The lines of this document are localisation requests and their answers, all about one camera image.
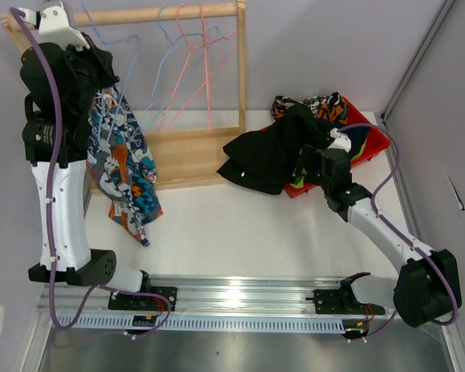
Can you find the pink wire hanger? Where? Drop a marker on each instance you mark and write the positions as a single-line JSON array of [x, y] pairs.
[[168, 113], [206, 44]]

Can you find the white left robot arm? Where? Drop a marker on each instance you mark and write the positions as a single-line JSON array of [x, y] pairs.
[[79, 126]]

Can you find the teal patterned shorts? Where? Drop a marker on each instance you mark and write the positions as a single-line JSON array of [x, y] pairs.
[[126, 174]]

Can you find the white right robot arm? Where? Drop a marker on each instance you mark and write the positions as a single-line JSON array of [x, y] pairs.
[[427, 288]]

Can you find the slotted white cable duct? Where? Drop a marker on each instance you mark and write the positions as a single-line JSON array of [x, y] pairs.
[[219, 323]]

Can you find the aluminium mounting rail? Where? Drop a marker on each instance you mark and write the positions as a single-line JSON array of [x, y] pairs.
[[214, 296]]

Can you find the lime green shorts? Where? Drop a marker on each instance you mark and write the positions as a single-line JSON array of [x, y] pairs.
[[298, 178]]

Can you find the black shorts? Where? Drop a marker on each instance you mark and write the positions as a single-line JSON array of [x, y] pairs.
[[264, 160]]

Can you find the wooden clothes rack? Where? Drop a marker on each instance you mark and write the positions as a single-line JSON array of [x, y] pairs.
[[188, 158]]

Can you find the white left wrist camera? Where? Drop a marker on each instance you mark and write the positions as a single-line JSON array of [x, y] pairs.
[[55, 24]]

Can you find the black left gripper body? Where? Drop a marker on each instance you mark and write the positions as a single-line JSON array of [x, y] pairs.
[[93, 72]]

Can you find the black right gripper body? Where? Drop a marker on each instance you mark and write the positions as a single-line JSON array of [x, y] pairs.
[[311, 156]]

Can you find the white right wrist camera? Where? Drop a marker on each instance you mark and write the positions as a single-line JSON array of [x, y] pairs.
[[339, 141]]

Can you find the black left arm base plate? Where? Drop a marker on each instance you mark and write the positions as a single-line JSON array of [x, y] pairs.
[[139, 303]]

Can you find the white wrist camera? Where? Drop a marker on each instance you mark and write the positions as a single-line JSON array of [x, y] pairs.
[[55, 24], [339, 141]]

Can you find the red plastic tray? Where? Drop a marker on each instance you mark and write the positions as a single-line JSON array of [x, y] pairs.
[[376, 141]]

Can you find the navy blue shorts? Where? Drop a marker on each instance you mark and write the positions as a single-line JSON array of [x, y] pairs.
[[358, 137]]

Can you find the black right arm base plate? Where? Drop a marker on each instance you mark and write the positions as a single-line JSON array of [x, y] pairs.
[[341, 302]]

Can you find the orange camouflage shorts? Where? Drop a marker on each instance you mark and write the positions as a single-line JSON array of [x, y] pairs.
[[334, 107]]

